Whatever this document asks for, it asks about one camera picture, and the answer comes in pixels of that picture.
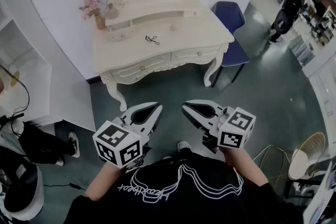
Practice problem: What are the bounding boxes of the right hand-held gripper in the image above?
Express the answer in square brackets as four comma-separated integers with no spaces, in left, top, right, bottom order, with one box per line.
[181,99,257,150]

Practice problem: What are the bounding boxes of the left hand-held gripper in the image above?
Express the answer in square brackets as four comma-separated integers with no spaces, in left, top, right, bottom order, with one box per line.
[92,101,163,169]

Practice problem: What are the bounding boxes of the white ornate dressing table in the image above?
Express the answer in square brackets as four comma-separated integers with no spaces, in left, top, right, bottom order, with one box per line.
[93,0,235,111]

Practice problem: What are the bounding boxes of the black eyelash curler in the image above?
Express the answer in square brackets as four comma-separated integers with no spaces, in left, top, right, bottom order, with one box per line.
[145,35,161,47]

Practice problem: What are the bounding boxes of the person's right forearm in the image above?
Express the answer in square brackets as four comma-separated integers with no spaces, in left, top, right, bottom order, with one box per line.
[223,148,270,188]

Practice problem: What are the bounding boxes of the person's left forearm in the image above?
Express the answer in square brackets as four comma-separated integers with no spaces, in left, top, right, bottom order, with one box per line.
[84,162,127,201]

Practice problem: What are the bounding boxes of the white ornate table drawer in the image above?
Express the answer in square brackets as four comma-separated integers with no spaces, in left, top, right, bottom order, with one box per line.
[171,44,223,61]
[111,56,172,83]

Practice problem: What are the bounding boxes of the person's grey shoe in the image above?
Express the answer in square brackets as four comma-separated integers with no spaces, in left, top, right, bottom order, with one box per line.
[177,141,191,153]

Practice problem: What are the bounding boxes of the blue chair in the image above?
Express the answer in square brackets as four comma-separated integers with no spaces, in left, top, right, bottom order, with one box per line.
[211,1,250,89]

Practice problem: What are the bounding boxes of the white display cabinet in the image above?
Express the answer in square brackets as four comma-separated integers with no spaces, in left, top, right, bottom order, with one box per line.
[0,0,97,132]

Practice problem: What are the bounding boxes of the person's black printed t-shirt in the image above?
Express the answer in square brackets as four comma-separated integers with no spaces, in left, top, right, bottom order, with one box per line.
[62,152,305,224]

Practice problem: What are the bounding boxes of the small pink flower vase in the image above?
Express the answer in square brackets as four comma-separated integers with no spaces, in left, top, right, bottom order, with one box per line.
[94,15,106,31]

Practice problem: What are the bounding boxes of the pink glass bottle vase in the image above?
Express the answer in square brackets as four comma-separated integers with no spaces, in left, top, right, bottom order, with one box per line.
[104,2,119,19]

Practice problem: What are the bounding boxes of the pink artificial flowers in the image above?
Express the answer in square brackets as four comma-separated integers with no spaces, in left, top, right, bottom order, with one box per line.
[78,0,102,21]

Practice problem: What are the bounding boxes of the black white round stool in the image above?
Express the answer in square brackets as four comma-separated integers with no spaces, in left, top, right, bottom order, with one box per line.
[0,157,44,221]

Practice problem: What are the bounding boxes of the gold wire frame stool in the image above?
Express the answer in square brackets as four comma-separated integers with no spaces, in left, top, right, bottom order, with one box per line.
[252,144,292,189]

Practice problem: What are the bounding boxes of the black floor power cable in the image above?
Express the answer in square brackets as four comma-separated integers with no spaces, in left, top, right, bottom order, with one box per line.
[43,182,86,191]

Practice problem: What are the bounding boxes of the gold wire round chair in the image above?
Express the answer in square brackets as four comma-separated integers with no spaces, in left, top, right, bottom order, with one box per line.
[288,132,327,181]

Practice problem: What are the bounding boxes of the black hanging cable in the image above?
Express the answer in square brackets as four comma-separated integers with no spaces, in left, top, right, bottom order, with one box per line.
[0,64,31,137]

